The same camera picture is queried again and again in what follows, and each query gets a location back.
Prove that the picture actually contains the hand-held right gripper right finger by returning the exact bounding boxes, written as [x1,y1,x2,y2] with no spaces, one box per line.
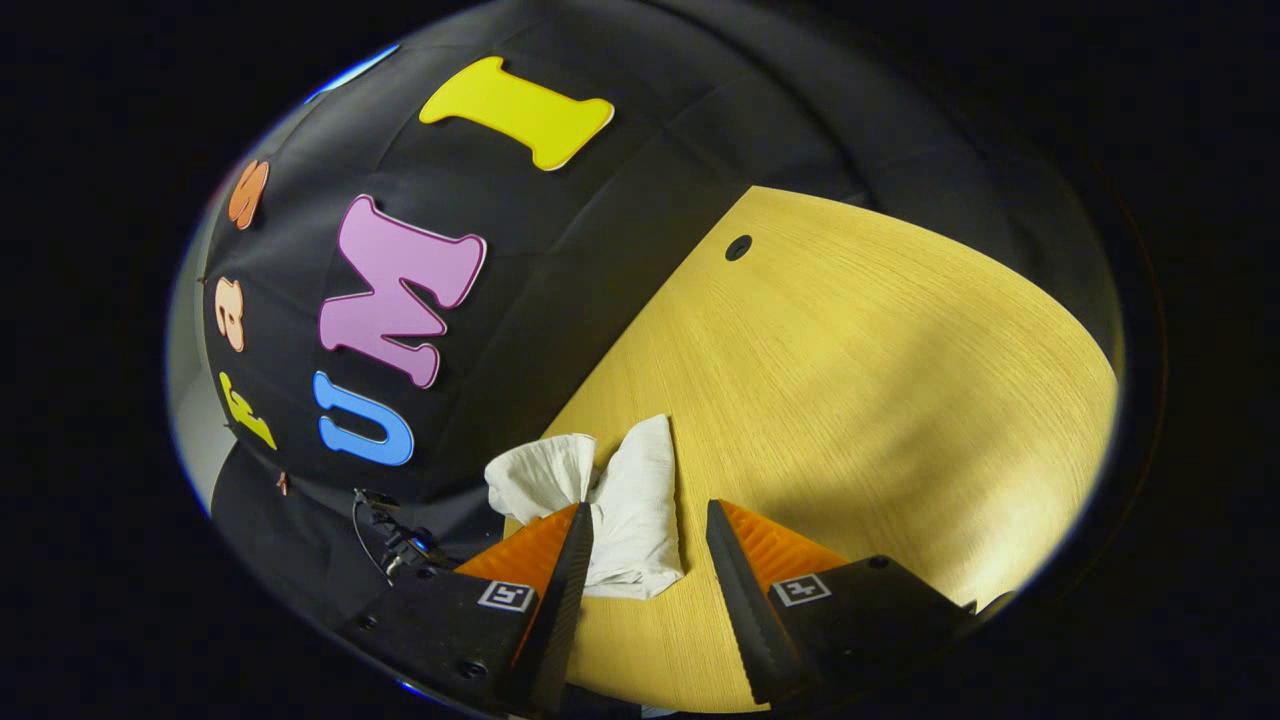
[705,499,977,705]

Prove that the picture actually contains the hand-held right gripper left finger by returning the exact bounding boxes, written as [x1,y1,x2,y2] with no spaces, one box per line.
[340,502,596,714]

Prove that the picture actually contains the white jeans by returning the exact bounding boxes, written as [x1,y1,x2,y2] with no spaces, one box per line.
[485,415,686,601]

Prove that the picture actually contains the black backdrop cloth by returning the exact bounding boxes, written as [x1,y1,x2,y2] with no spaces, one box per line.
[200,0,1121,641]

